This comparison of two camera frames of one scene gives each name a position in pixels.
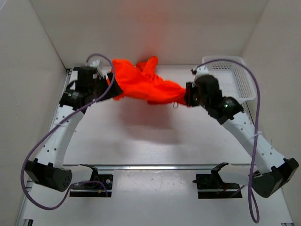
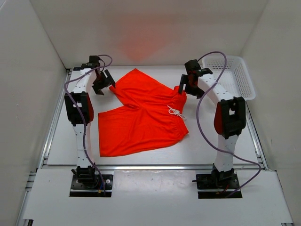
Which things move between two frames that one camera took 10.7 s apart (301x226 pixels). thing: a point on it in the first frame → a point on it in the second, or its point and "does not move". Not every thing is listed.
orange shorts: (142, 80) → (156, 115)
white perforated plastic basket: (234, 80) does not move
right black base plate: (210, 187) does not move
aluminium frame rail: (79, 167) does not move
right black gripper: (190, 88) → (199, 92)
